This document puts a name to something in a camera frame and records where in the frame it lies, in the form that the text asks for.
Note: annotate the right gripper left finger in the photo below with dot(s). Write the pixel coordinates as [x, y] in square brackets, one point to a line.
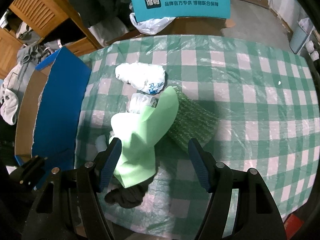
[67, 206]

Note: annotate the teal printed box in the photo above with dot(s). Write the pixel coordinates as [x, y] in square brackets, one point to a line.
[148, 9]

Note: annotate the black sock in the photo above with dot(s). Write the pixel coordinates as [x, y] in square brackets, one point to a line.
[127, 197]

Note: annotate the white crumpled plastic bag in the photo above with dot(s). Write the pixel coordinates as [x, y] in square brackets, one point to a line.
[147, 78]

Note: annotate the brown cardboard box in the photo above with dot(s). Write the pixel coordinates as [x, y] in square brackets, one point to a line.
[197, 26]

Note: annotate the green checked tablecloth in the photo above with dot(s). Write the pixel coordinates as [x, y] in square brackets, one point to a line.
[268, 112]

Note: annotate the light green cloth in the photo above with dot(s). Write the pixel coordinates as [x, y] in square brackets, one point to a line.
[139, 133]

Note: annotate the blue cardboard shoe box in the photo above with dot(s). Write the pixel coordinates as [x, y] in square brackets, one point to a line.
[50, 109]

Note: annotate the wooden louvered wardrobe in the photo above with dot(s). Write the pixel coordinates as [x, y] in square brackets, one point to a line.
[43, 16]

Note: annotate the white fluffy towel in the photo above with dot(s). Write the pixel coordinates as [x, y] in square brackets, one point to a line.
[9, 103]

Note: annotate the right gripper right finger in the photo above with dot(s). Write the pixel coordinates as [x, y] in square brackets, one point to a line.
[257, 216]

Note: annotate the white plastic bag under box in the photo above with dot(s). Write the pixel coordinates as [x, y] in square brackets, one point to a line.
[152, 26]

